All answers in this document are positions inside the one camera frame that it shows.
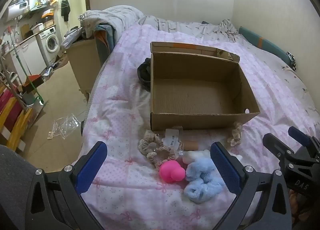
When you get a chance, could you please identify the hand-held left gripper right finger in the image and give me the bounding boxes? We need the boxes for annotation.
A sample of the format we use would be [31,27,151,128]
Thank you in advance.
[210,141,293,230]

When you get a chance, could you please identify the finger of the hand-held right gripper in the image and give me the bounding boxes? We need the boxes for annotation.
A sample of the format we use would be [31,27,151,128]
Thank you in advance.
[262,132,311,168]
[288,126,320,163]

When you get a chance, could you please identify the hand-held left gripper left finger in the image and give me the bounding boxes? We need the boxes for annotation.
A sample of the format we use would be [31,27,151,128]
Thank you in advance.
[25,141,108,230]

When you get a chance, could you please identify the blue fluffy scrunchie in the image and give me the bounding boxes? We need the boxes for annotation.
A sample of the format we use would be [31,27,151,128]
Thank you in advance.
[184,157,225,204]

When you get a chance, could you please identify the white fluffy scrunchie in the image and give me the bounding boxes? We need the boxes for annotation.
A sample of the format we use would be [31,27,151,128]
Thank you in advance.
[182,149,243,165]

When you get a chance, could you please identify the beige floral scrunchie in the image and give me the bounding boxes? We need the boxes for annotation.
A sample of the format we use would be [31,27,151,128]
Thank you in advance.
[227,122,243,146]

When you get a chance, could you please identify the pink rubber toy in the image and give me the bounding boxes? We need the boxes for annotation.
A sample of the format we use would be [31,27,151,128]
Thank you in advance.
[159,160,186,183]

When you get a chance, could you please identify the cardboard box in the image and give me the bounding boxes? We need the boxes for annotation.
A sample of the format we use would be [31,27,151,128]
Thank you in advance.
[149,42,261,131]

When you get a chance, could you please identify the person's right hand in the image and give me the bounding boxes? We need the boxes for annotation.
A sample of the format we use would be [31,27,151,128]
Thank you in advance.
[289,189,307,223]

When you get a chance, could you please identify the small tan cardboard piece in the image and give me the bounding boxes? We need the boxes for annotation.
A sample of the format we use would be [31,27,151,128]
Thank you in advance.
[183,140,200,151]

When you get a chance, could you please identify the clear plastic packaging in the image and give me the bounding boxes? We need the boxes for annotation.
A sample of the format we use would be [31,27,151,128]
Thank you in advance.
[47,113,82,140]

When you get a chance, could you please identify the clear plastic bag with label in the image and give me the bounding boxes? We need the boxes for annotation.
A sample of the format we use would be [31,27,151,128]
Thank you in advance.
[160,125,187,156]

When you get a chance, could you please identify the person's dark grey pants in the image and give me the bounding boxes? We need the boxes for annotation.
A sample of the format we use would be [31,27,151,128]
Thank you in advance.
[0,144,37,230]

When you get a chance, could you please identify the teal cushion with orange stripe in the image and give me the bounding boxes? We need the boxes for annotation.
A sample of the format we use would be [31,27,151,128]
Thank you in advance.
[238,26,292,66]

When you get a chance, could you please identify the beige bedside box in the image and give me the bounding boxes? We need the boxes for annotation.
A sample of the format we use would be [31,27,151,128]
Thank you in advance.
[65,38,102,100]

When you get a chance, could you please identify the red box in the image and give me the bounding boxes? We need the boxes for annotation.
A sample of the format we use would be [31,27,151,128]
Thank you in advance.
[22,75,43,93]

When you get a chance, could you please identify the dark cloth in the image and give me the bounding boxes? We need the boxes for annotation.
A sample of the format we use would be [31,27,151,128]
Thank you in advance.
[137,58,152,92]

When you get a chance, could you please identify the teal and orange folded cloth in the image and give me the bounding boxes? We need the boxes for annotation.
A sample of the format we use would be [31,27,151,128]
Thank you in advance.
[94,23,118,56]

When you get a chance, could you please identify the white washing machine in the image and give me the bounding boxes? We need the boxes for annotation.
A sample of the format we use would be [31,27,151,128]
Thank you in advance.
[36,27,60,63]

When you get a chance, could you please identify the clothes pile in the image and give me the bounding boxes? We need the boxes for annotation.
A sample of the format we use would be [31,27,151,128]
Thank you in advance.
[61,26,88,47]

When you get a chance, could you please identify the white printed duvet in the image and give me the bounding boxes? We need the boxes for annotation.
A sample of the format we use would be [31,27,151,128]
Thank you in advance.
[82,5,240,42]

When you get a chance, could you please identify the dark hanging clothes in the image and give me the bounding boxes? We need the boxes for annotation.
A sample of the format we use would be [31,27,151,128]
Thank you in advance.
[61,0,71,22]

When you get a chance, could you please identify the white water heater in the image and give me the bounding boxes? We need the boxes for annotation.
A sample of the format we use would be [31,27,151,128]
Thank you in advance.
[7,0,39,16]

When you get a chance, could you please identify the yellow wooden frame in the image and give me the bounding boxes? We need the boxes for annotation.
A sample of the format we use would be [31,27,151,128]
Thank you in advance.
[0,85,34,146]

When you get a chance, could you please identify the green mop handle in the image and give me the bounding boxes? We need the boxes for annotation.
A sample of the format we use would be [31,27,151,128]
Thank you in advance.
[7,27,45,104]

